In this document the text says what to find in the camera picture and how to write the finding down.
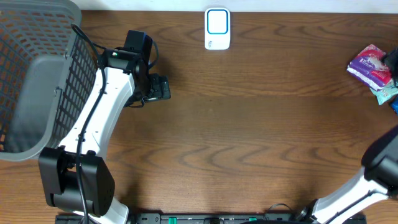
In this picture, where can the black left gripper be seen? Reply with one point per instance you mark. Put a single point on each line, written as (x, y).
(160, 88)

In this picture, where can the teal wet wipes pack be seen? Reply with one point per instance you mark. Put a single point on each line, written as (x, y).
(385, 93)

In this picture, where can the blue Oreo cookie pack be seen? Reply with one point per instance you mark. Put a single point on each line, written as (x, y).
(394, 105)

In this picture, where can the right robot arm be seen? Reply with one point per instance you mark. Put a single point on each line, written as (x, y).
(377, 178)

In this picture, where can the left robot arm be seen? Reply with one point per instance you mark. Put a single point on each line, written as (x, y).
(74, 174)

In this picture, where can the grey plastic mesh basket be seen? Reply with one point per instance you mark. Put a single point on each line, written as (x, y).
(47, 75)

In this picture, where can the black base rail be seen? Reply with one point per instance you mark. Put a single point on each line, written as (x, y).
(155, 218)

